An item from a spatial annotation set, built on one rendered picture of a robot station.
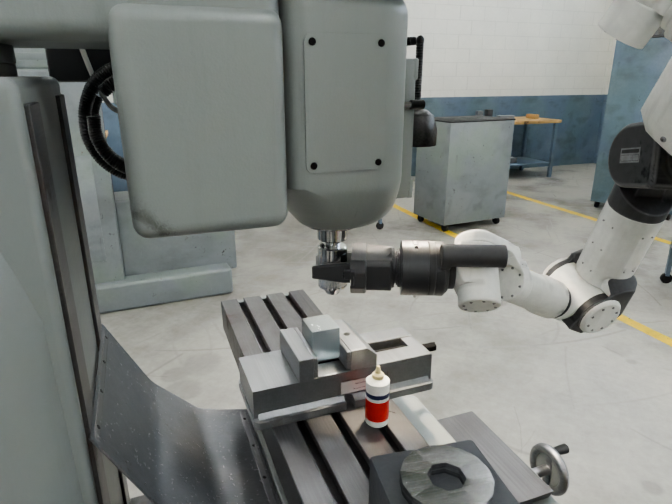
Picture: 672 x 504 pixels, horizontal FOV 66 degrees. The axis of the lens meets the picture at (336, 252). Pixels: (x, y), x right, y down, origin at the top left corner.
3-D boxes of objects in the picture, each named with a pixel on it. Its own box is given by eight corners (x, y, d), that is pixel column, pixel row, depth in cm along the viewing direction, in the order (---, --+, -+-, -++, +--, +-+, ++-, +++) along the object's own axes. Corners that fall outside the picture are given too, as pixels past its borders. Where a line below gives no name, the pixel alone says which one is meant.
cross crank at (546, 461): (542, 467, 129) (548, 428, 125) (579, 502, 119) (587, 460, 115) (489, 484, 124) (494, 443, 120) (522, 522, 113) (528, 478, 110)
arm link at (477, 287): (422, 253, 89) (489, 254, 88) (423, 313, 85) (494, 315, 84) (429, 223, 79) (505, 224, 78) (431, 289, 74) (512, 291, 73)
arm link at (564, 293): (488, 282, 93) (549, 306, 103) (519, 322, 85) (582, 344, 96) (528, 237, 89) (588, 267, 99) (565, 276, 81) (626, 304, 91)
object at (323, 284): (312, 284, 85) (312, 250, 84) (334, 278, 88) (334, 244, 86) (330, 293, 82) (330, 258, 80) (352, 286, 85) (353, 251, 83)
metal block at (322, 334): (328, 342, 100) (328, 313, 98) (339, 357, 94) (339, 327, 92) (302, 346, 98) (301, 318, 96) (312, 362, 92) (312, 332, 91)
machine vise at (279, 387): (398, 351, 112) (400, 305, 109) (435, 388, 99) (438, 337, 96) (237, 384, 100) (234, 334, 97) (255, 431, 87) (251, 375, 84)
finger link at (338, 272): (312, 261, 82) (351, 262, 81) (312, 280, 83) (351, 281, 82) (311, 265, 80) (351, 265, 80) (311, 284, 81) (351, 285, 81)
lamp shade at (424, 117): (444, 144, 90) (447, 107, 88) (415, 148, 86) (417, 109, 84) (414, 140, 95) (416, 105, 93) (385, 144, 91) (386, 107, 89)
